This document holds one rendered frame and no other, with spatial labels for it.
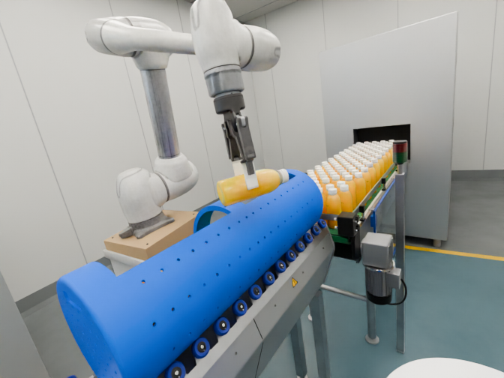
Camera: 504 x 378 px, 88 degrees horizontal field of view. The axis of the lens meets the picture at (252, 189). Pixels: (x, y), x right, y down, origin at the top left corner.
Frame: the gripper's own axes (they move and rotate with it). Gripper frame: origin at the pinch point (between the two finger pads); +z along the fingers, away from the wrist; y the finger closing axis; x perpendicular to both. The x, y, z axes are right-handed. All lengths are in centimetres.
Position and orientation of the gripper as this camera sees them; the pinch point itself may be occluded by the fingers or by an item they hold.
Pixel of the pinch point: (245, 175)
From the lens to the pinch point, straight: 67.8
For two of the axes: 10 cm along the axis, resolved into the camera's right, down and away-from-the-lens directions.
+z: 2.1, 9.6, 2.1
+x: -9.0, 2.7, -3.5
